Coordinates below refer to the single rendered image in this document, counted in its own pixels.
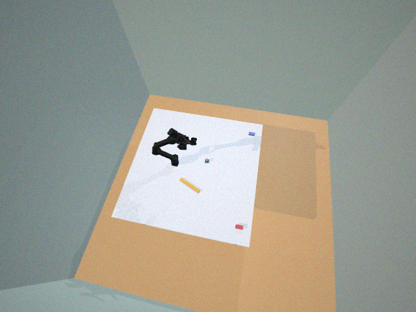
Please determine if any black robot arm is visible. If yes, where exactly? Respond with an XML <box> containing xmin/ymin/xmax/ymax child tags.
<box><xmin>152</xmin><ymin>128</ymin><xmax>187</xmax><ymax>166</ymax></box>

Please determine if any yellow bar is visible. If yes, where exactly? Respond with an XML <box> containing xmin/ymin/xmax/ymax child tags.
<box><xmin>180</xmin><ymin>178</ymin><xmax>200</xmax><ymax>193</ymax></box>

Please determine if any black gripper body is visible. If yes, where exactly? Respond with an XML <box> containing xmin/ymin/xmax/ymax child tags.
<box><xmin>175</xmin><ymin>135</ymin><xmax>194</xmax><ymax>144</ymax></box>

